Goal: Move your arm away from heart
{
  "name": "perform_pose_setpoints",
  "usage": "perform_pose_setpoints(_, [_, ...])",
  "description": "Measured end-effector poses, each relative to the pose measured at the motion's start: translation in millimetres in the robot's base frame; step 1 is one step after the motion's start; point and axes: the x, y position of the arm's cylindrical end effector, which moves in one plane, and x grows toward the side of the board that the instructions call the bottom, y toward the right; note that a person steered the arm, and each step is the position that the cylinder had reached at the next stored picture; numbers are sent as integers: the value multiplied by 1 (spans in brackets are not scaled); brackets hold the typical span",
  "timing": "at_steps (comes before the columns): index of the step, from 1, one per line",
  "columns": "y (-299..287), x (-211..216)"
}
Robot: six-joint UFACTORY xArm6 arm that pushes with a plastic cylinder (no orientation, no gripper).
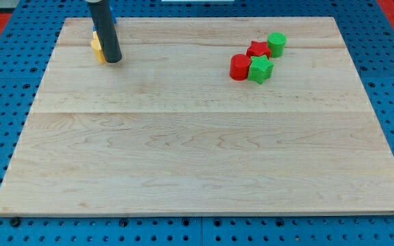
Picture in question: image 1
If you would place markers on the light wooden board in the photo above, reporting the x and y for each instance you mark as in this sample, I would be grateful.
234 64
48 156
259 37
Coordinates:
167 132

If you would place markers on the red star block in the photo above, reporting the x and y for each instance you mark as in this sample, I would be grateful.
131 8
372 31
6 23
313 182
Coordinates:
258 49

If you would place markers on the yellow heart block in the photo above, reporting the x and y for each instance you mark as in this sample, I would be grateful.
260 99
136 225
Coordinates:
97 49

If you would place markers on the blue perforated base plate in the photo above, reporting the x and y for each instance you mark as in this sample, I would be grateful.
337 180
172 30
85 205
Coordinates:
26 44

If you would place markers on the red cylinder block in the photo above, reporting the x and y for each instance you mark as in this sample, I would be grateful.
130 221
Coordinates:
239 67

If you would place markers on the green cylinder block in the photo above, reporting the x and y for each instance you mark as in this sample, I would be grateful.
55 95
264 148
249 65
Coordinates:
276 43

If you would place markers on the green star block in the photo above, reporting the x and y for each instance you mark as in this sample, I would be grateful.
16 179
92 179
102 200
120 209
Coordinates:
260 69

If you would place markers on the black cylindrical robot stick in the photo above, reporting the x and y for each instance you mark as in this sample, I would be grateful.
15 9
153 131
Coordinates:
104 24

